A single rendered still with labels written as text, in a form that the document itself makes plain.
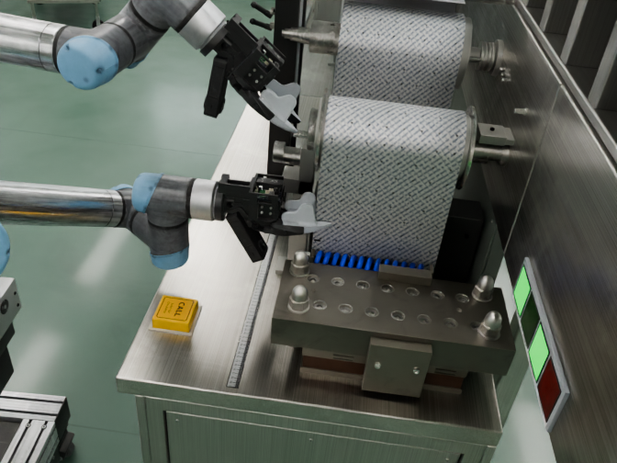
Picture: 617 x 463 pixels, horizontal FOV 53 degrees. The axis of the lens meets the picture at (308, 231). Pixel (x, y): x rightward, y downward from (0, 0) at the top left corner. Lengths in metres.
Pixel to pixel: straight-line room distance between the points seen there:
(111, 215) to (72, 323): 1.37
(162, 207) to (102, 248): 1.80
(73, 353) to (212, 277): 1.23
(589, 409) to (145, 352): 0.75
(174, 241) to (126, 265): 1.63
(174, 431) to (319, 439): 0.26
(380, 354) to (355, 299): 0.11
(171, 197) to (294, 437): 0.48
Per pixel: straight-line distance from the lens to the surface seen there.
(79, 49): 0.98
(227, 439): 1.19
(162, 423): 1.19
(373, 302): 1.07
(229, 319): 1.21
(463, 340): 1.05
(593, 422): 0.70
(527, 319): 0.89
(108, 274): 2.77
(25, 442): 1.94
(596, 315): 0.71
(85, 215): 1.21
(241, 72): 1.06
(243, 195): 1.11
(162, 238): 1.18
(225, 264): 1.34
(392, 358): 1.04
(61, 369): 2.41
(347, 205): 1.11
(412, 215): 1.12
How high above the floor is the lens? 1.73
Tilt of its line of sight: 35 degrees down
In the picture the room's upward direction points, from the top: 6 degrees clockwise
